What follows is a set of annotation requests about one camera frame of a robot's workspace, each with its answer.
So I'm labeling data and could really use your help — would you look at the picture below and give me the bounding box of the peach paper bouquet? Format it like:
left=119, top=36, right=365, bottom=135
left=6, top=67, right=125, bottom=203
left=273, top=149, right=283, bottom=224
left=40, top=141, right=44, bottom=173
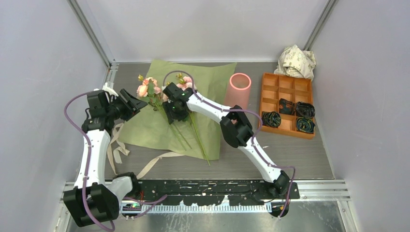
left=119, top=60, right=236, bottom=160

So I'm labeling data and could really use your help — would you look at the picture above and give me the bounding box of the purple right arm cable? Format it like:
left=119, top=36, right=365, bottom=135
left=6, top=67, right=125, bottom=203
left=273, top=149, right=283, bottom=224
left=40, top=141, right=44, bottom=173
left=162, top=70, right=296, bottom=220

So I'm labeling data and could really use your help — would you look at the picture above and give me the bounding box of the dark patterned hair tie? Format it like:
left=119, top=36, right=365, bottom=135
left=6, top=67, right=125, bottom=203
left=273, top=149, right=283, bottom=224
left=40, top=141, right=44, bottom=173
left=278, top=98, right=316, bottom=119

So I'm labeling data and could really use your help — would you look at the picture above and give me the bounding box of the beige ribbon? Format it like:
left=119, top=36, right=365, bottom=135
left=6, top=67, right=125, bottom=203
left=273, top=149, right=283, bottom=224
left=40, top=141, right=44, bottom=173
left=106, top=123, right=184, bottom=179

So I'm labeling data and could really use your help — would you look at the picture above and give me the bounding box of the teal patterned hair tie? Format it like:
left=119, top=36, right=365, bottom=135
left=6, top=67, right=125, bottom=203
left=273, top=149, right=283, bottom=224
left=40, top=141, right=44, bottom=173
left=296, top=117, right=316, bottom=134

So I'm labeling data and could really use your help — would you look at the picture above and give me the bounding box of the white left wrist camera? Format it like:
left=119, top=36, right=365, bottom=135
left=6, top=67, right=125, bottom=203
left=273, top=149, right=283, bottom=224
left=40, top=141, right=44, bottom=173
left=102, top=82, right=118, bottom=97

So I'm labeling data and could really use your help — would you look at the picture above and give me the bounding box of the crumpled white patterned cloth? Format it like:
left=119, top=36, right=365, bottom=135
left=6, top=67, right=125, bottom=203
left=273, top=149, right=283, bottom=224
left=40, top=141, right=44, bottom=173
left=274, top=45, right=317, bottom=80

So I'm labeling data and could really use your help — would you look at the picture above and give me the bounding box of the pink flower stem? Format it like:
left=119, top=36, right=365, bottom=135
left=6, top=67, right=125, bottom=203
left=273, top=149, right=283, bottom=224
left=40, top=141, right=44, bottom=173
left=164, top=72, right=210, bottom=165
left=136, top=75, right=192, bottom=150

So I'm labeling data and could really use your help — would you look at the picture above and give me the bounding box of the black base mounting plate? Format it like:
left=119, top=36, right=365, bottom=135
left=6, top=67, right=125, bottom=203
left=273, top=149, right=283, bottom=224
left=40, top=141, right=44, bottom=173
left=127, top=179, right=300, bottom=206

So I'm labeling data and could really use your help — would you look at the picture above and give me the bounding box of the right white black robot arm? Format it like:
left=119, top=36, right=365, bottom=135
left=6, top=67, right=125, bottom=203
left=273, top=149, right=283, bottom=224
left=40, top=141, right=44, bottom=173
left=163, top=83, right=291, bottom=199

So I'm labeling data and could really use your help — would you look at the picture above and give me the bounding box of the orange compartment tray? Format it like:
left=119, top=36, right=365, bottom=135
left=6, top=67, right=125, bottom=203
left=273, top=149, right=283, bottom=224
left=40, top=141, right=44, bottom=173
left=259, top=72, right=316, bottom=139

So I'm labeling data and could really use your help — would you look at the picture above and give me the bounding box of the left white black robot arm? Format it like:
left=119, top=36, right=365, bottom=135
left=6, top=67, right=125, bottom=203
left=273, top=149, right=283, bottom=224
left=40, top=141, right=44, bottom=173
left=63, top=89, right=147, bottom=232

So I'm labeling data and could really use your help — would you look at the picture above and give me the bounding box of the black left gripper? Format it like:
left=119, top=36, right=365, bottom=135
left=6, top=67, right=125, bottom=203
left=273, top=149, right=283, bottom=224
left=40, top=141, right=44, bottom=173
left=106, top=89, right=147, bottom=121

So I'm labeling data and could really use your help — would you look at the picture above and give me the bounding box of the aluminium front rail frame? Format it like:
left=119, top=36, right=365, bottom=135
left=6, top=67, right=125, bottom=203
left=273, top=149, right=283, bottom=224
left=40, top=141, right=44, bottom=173
left=59, top=180, right=351, bottom=215

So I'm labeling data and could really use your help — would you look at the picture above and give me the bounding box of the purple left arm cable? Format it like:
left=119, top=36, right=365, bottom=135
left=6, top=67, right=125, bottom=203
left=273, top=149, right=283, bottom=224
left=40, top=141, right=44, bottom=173
left=63, top=91, right=168, bottom=232

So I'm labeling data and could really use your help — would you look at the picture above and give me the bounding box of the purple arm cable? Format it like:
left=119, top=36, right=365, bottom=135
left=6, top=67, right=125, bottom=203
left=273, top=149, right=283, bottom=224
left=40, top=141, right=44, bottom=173
left=162, top=70, right=296, bottom=220
left=63, top=91, right=168, bottom=232

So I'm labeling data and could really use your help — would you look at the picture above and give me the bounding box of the pink cylindrical vase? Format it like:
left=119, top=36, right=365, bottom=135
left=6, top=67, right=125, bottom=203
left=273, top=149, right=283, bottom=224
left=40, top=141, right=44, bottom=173
left=224, top=73, right=251, bottom=110

